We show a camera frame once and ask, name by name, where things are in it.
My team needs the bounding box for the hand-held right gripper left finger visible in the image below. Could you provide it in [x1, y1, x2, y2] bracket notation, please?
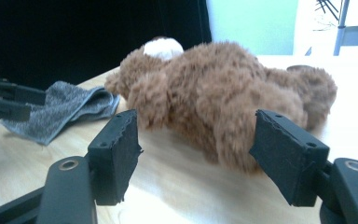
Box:
[87, 108, 145, 207]

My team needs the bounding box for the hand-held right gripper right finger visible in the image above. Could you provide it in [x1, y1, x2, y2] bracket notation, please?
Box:
[248, 108, 331, 208]

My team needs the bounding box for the grey towel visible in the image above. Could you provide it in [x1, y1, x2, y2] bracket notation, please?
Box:
[0, 80, 121, 147]

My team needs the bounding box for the brown teddy bear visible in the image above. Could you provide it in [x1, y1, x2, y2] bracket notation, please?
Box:
[103, 35, 338, 175]

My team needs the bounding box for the black curtain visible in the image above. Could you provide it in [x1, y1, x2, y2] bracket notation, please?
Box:
[0, 0, 213, 91]

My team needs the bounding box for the round table cable grommet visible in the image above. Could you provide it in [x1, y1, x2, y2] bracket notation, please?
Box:
[286, 64, 315, 73]

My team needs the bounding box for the white desk frame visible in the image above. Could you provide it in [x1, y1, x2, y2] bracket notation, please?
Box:
[303, 0, 358, 58]

